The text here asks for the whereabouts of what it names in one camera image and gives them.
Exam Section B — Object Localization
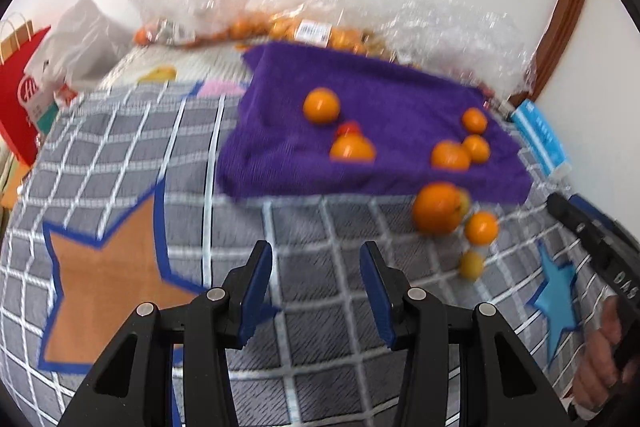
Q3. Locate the brown wooden door frame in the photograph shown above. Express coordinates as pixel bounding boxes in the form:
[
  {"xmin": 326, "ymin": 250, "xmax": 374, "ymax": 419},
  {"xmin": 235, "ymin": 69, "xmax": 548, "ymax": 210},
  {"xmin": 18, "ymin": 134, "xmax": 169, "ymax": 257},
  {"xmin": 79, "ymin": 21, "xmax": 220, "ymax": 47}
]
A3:
[{"xmin": 530, "ymin": 0, "xmax": 593, "ymax": 105}]

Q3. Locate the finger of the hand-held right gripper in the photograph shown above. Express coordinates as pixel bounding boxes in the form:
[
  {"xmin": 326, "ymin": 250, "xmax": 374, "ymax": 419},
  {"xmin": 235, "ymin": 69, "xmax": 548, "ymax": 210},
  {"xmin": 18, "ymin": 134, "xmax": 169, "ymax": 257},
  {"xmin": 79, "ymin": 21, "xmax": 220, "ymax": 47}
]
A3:
[
  {"xmin": 575, "ymin": 202, "xmax": 640, "ymax": 254},
  {"xmin": 546, "ymin": 193, "xmax": 626, "ymax": 275}
]

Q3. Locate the small orange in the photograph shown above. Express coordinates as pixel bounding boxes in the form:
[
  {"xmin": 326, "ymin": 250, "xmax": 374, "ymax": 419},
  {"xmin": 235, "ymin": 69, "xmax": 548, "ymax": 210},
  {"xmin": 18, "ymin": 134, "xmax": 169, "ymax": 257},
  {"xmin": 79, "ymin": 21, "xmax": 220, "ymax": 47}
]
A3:
[{"xmin": 461, "ymin": 107, "xmax": 488, "ymax": 134}]

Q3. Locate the red paper bag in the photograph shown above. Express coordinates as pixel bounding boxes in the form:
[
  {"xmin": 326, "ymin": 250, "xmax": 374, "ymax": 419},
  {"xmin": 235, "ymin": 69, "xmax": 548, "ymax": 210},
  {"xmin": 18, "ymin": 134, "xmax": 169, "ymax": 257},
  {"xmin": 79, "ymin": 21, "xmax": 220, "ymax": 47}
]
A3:
[{"xmin": 0, "ymin": 12, "xmax": 53, "ymax": 168}]

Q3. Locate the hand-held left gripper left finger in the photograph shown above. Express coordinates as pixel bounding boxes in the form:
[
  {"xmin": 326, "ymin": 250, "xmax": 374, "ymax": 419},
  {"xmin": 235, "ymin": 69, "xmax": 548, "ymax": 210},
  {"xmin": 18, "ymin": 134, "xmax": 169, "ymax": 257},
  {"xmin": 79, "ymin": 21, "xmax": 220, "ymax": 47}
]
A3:
[{"xmin": 60, "ymin": 239, "xmax": 274, "ymax": 427}]

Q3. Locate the person's right hand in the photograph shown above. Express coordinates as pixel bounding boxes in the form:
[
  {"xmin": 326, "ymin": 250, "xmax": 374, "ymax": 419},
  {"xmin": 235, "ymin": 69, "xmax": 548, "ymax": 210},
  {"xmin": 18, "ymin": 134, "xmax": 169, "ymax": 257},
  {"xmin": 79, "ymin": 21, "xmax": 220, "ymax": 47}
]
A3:
[{"xmin": 572, "ymin": 297, "xmax": 624, "ymax": 413}]

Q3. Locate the medium orange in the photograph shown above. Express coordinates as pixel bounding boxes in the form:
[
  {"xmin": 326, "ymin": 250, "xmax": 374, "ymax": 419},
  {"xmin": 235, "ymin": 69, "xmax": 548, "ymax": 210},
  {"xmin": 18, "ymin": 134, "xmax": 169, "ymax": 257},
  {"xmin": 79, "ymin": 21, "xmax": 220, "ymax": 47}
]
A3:
[
  {"xmin": 464, "ymin": 211, "xmax": 500, "ymax": 246},
  {"xmin": 461, "ymin": 134, "xmax": 491, "ymax": 164},
  {"xmin": 431, "ymin": 140, "xmax": 472, "ymax": 172}
]

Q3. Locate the purple towel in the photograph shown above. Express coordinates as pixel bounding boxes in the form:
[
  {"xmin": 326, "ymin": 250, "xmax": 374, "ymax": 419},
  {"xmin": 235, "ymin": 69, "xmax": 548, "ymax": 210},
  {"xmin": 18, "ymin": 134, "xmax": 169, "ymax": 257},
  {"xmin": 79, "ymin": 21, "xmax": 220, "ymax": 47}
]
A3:
[{"xmin": 215, "ymin": 42, "xmax": 533, "ymax": 205}]

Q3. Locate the white plastic bag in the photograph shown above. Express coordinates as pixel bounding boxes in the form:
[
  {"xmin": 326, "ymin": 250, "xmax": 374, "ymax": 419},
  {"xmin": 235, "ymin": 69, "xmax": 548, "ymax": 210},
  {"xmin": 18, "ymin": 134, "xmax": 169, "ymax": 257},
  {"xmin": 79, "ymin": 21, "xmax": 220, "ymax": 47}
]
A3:
[{"xmin": 25, "ymin": 0, "xmax": 136, "ymax": 90}]

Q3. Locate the large orange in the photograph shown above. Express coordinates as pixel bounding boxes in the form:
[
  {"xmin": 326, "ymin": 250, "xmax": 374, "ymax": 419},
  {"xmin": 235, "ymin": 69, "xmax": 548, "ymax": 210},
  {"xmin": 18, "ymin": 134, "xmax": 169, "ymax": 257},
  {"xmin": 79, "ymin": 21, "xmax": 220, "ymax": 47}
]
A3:
[
  {"xmin": 329, "ymin": 133, "xmax": 376, "ymax": 162},
  {"xmin": 412, "ymin": 182, "xmax": 463, "ymax": 236},
  {"xmin": 303, "ymin": 87, "xmax": 341, "ymax": 124}
]

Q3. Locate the white patterned sheet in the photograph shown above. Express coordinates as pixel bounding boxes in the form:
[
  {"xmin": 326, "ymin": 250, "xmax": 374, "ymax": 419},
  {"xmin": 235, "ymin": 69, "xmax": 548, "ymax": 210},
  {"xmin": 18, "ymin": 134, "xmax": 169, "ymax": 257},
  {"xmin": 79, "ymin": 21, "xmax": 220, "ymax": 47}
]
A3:
[{"xmin": 97, "ymin": 42, "xmax": 256, "ymax": 98}]

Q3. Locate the crinkled clear plastic bag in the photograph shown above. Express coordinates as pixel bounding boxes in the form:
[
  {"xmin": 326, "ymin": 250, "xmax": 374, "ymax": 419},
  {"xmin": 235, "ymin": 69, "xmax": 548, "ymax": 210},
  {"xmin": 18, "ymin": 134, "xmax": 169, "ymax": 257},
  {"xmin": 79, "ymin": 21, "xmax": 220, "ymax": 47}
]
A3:
[{"xmin": 395, "ymin": 0, "xmax": 538, "ymax": 105}]

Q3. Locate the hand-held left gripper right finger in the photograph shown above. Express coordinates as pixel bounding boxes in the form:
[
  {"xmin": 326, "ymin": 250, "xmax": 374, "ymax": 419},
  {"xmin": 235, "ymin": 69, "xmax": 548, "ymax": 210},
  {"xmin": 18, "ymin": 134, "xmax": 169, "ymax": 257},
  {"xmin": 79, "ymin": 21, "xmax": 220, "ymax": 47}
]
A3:
[{"xmin": 360, "ymin": 241, "xmax": 563, "ymax": 427}]

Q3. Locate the blue tissue pack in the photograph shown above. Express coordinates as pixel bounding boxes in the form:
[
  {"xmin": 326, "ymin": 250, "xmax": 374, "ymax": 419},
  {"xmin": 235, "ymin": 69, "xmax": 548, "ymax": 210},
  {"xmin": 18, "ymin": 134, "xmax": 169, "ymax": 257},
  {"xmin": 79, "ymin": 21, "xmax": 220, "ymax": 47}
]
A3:
[{"xmin": 511, "ymin": 101, "xmax": 573, "ymax": 180}]

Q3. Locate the grey checked star blanket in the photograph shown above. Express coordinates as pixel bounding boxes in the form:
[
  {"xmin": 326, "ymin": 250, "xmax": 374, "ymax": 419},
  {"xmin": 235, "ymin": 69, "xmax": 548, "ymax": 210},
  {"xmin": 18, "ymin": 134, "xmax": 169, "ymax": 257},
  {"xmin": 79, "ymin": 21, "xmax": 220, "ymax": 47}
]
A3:
[{"xmin": 0, "ymin": 79, "xmax": 601, "ymax": 427}]

